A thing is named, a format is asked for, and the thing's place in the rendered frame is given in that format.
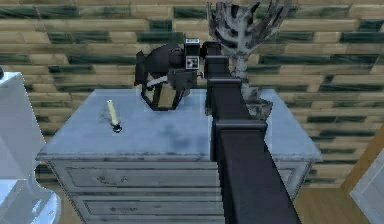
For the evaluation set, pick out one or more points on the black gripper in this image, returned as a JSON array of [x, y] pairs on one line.
[[166, 61]]

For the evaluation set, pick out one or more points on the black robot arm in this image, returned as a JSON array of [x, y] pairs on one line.
[[246, 173]]

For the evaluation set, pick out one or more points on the grey white chest of drawers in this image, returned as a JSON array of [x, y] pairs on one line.
[[166, 136]]

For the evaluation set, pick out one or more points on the grey white branching sculpture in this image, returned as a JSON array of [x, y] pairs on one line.
[[240, 30]]

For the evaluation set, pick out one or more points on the white rounded furniture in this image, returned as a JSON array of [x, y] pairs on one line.
[[16, 140]]

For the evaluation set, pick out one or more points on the wooden bed with white mattress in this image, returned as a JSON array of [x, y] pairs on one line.
[[370, 190]]

